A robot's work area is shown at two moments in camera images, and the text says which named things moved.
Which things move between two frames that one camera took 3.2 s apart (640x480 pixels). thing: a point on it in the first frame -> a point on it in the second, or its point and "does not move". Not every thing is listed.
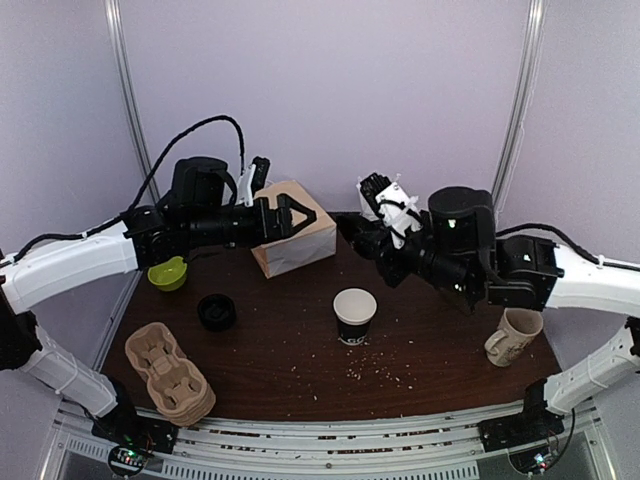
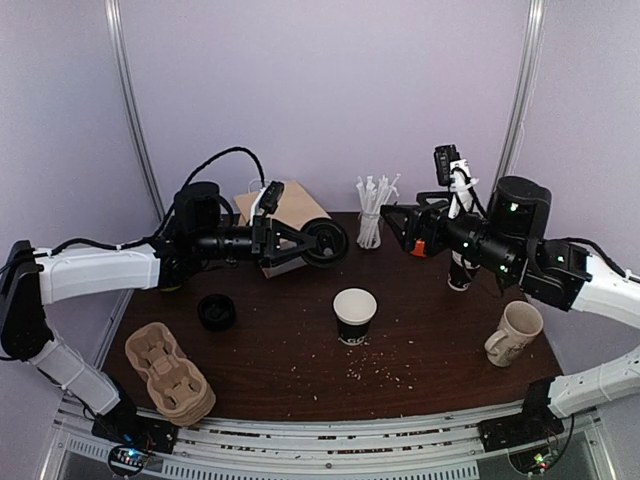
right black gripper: [388, 258] -> [417, 229]
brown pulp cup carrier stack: [178, 389] does not move
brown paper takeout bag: [297, 249] does not move
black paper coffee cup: [354, 309] does not move
